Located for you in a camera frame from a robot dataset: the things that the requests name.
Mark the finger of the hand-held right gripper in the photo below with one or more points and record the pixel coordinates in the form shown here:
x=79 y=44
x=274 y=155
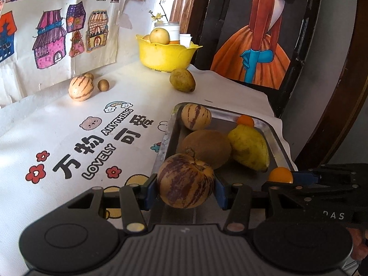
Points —
x=293 y=191
x=307 y=177

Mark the white jar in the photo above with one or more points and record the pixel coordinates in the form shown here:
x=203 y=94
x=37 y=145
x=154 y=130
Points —
x=172 y=30

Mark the pale yellow pear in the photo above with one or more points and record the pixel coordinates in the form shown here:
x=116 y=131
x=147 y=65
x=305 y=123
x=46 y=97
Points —
x=159 y=36

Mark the brown round fruit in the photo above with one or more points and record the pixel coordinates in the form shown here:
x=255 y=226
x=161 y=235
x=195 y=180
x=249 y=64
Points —
x=207 y=148

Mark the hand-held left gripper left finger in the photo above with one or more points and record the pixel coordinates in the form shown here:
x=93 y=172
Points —
x=151 y=195

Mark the person's right hand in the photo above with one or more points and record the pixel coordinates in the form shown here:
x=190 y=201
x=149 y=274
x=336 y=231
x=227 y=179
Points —
x=359 y=244

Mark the white paper cup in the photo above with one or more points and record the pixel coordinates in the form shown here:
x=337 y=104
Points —
x=186 y=39

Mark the yellow plastic bowl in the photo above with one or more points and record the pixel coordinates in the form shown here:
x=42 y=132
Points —
x=164 y=57

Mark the small yellow fruit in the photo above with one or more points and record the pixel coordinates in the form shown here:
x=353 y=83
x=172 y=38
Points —
x=146 y=38

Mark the brown wooden door trim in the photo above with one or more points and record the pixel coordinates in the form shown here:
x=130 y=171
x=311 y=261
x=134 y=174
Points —
x=184 y=0

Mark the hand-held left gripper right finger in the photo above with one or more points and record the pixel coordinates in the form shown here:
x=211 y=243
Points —
x=221 y=195

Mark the grey metal baking tray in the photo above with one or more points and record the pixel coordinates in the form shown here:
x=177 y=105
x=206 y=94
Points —
x=221 y=123

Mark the purple striped pepino melon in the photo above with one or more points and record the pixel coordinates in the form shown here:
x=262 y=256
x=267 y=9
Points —
x=185 y=181

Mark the pale striped pepino melon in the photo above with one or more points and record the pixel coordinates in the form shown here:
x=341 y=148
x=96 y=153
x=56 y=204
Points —
x=81 y=89
x=196 y=117

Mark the colourful houses drawing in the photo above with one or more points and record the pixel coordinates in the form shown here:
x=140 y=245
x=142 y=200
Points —
x=28 y=63

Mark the orange dress figure poster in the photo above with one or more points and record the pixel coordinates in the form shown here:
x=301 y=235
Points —
x=258 y=49

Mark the small brown fruit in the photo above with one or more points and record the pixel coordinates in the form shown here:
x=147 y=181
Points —
x=103 y=85
x=89 y=76

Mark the white printed tablecloth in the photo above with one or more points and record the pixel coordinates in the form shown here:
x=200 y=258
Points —
x=86 y=149

